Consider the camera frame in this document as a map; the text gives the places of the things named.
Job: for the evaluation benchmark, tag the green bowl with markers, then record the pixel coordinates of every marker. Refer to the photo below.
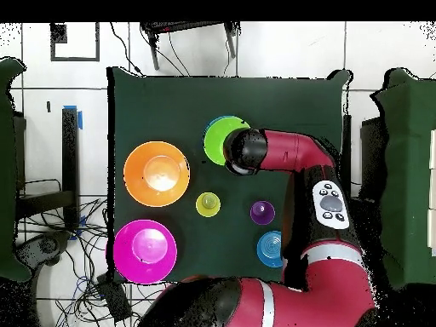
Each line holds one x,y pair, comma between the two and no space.
214,143

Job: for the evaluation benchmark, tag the large blue bowl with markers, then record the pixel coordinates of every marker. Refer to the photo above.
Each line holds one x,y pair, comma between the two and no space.
218,118

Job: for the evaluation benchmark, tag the pink bowl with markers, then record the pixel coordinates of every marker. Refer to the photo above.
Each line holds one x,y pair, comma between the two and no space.
144,252

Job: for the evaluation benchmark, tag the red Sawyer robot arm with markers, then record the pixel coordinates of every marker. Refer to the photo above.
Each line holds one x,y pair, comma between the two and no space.
327,293

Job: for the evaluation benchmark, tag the pale translucent yellow cup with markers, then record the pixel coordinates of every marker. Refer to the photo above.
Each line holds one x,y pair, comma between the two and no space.
208,204

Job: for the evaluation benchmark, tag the purple cup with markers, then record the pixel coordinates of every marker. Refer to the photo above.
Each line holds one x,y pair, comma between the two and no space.
263,213

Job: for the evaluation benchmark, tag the dark green tablecloth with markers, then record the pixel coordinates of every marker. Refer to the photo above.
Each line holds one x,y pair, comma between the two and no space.
218,245

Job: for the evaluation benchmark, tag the small blue bowl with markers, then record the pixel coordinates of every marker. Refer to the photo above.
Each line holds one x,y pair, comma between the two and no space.
269,248

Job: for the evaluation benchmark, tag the orange bowl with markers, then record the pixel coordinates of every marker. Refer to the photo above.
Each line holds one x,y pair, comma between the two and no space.
136,173

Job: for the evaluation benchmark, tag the black stool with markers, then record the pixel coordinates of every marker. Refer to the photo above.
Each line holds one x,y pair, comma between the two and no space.
184,26

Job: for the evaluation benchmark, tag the neighbouring green cloth table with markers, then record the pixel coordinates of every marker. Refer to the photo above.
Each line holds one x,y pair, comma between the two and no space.
6,170
408,170

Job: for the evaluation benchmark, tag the blue tape strip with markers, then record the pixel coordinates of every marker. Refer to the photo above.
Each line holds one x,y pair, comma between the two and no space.
80,119

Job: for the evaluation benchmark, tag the black floor box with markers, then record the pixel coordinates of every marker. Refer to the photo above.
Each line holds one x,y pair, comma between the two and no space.
114,298

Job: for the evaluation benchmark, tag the black table frame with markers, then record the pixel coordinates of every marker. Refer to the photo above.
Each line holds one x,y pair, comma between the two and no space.
69,153

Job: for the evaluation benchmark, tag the black floor frame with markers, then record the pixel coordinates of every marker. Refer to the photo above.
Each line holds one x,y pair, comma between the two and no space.
75,59

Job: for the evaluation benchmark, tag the grey robot pedestal foot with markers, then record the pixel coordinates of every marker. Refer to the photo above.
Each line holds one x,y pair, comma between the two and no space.
47,245

